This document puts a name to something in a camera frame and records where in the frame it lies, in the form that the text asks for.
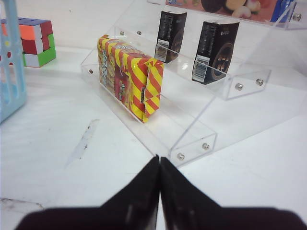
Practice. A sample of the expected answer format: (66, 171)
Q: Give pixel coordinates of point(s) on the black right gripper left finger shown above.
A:
(134, 207)

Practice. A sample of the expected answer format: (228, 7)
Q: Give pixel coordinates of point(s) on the clear acrylic right shelf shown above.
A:
(266, 83)

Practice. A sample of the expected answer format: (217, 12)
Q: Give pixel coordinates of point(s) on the blue cookie box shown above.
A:
(255, 10)

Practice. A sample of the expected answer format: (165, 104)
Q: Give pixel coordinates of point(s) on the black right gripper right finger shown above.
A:
(186, 207)

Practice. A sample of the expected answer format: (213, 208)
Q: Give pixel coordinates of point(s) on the multicolour puzzle cube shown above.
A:
(37, 41)

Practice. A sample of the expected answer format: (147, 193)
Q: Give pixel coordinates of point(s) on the black tissue box on shelf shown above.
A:
(215, 51)

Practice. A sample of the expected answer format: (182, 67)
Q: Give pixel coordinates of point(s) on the black tissue box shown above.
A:
(170, 35)
(215, 51)

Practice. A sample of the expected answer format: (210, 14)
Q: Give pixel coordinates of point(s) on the light blue plastic basket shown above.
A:
(12, 80)

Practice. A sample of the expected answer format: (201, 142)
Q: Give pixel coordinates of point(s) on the red yellow striped snack pack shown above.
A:
(133, 77)

